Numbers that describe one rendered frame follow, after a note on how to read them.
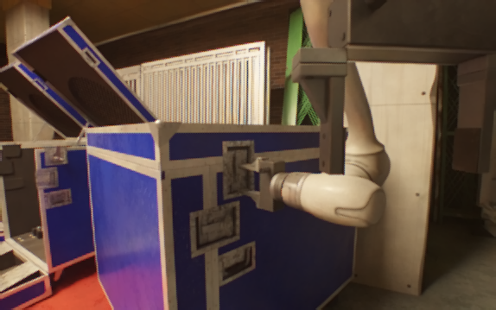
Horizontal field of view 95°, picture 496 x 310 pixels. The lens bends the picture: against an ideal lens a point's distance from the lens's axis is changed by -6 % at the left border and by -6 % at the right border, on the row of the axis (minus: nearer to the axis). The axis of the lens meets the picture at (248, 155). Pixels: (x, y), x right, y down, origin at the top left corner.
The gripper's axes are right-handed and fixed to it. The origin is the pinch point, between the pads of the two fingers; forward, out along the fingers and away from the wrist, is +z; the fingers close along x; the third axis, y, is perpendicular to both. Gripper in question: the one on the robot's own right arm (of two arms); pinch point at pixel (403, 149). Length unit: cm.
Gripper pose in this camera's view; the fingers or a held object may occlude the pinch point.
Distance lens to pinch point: 25.3
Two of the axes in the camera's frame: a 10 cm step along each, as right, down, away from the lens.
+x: 10.0, -0.1, 0.2
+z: 0.0, 10.0, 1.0
